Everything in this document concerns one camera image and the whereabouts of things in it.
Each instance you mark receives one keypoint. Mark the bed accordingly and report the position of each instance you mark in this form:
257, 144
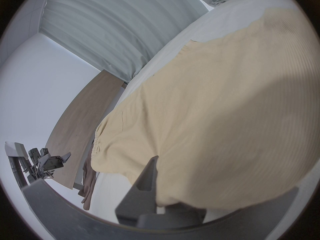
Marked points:
225, 21

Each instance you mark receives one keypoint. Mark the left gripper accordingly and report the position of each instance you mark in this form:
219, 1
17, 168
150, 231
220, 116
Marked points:
51, 162

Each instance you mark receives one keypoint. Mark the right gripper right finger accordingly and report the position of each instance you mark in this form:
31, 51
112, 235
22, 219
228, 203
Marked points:
186, 210

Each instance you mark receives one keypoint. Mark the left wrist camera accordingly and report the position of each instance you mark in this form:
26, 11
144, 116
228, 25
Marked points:
44, 152

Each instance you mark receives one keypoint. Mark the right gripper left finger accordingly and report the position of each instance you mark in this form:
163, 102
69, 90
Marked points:
142, 191

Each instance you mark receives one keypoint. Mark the tan shorts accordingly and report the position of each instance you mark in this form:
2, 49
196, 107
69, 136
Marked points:
212, 109

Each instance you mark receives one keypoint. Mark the brown shorts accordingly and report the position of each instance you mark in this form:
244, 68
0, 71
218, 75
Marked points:
88, 184

